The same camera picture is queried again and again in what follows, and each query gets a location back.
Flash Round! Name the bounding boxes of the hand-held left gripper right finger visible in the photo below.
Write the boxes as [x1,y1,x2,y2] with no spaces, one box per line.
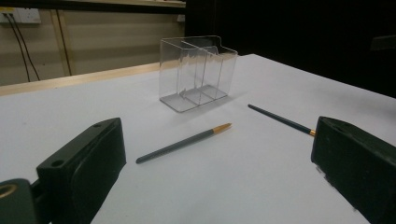
[311,116,396,224]

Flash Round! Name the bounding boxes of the clear plastic pen holder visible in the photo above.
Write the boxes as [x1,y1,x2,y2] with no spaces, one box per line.
[158,35,239,114]

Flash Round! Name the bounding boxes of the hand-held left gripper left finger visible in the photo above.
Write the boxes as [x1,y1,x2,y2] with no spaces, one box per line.
[36,117,127,224]

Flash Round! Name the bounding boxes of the black wall cable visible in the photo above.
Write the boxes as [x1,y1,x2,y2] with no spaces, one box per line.
[10,14,41,82]
[3,13,32,83]

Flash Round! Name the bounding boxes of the white wall socket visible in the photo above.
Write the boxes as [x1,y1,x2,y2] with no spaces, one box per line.
[0,7,42,24]

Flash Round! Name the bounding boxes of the wooden wall strip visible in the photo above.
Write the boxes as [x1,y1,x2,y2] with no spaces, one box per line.
[49,8,77,77]

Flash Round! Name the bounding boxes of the dark pen with gold tip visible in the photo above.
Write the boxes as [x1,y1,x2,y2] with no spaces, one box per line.
[247,104,317,137]
[135,122,233,165]

